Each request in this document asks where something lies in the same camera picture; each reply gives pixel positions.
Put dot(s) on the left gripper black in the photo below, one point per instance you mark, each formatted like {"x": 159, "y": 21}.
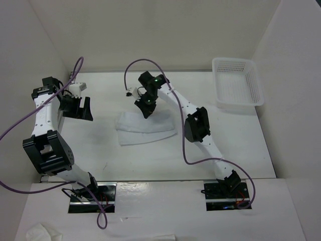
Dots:
{"x": 84, "y": 113}

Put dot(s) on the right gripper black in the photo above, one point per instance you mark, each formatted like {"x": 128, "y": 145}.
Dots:
{"x": 146, "y": 111}

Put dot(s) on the white skirt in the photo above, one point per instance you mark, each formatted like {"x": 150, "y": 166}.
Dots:
{"x": 133, "y": 129}

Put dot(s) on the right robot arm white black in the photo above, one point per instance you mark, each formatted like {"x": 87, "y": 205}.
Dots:
{"x": 195, "y": 128}

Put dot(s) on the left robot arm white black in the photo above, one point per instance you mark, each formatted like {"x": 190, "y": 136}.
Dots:
{"x": 32, "y": 148}

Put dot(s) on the white perforated plastic basket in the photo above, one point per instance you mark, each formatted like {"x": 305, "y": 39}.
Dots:
{"x": 237, "y": 83}

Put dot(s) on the crumpled white tissue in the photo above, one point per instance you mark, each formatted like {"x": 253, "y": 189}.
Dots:
{"x": 43, "y": 231}

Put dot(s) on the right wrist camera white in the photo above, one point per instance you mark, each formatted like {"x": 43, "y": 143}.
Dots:
{"x": 133, "y": 92}

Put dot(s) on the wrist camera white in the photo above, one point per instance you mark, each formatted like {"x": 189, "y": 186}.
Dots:
{"x": 76, "y": 88}
{"x": 133, "y": 92}

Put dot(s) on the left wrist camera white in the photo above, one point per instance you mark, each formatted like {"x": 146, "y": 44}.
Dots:
{"x": 76, "y": 88}

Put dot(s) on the aluminium table edge rail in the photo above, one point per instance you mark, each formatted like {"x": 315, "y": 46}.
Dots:
{"x": 70, "y": 75}

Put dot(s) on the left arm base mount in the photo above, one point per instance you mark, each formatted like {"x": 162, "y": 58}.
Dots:
{"x": 82, "y": 202}

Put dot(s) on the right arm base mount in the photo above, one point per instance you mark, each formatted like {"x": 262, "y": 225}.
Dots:
{"x": 216, "y": 200}

